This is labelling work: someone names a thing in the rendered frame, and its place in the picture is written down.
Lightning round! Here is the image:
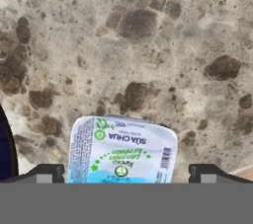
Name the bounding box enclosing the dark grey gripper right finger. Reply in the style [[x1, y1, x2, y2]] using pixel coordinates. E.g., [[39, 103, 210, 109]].
[[188, 163, 253, 185]]

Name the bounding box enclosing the dark blue plate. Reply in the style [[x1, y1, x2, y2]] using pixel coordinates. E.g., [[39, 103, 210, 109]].
[[0, 103, 19, 182]]

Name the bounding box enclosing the tan wooden board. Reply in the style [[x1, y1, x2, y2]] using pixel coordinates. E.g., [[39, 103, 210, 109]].
[[229, 164, 253, 183]]

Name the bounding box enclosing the white yogurt container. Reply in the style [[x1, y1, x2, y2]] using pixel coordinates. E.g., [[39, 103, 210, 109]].
[[66, 113, 179, 185]]

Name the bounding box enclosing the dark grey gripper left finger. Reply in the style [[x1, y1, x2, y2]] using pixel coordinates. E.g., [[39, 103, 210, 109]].
[[2, 163, 65, 185]]

